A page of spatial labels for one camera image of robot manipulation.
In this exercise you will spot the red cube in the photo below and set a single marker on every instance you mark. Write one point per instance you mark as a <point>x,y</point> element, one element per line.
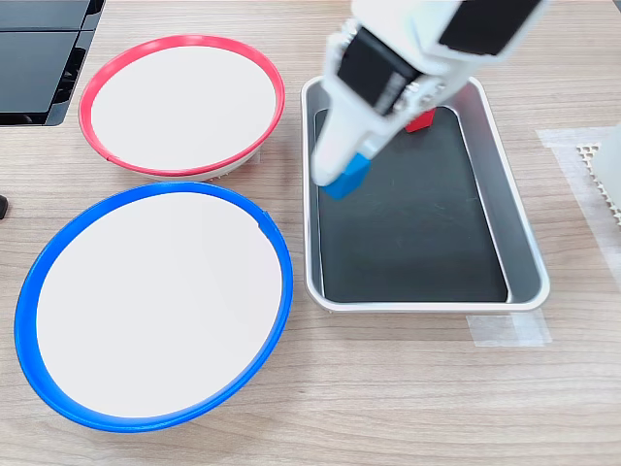
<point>419,121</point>

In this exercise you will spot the blue cube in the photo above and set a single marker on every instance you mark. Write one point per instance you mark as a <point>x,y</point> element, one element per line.
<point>347,184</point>

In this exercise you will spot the black tray mat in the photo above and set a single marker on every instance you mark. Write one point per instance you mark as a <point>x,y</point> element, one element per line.
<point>412,233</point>

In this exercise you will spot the steel tray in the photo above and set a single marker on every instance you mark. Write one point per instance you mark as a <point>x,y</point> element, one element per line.
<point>521,242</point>

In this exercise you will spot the red-rimmed white plate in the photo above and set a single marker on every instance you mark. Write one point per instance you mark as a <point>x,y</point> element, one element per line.
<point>184,107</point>

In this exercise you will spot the long clear tape strip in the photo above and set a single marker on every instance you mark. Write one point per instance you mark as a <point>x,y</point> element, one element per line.
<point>582,204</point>

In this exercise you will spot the blue-rimmed white plate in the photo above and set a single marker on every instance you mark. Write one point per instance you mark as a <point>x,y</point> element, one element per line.
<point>155,306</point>

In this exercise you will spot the short clear tape piece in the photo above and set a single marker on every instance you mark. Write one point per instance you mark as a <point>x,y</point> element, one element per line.
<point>509,330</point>

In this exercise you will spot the black flat device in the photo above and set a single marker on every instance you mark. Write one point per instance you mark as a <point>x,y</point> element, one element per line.
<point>34,63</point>

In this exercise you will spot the small black object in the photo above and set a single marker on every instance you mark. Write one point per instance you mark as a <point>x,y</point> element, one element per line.
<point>3,206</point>

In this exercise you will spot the pale perforated base plate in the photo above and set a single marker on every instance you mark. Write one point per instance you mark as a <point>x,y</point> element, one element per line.
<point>589,165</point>

